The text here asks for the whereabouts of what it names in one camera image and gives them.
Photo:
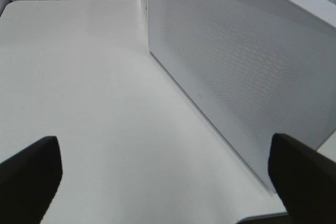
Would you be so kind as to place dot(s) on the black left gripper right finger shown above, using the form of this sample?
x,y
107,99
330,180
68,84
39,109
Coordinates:
x,y
303,179

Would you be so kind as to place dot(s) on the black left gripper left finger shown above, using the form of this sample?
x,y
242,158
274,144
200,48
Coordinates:
x,y
30,180

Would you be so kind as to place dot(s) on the white microwave door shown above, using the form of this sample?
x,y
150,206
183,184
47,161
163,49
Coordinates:
x,y
253,67

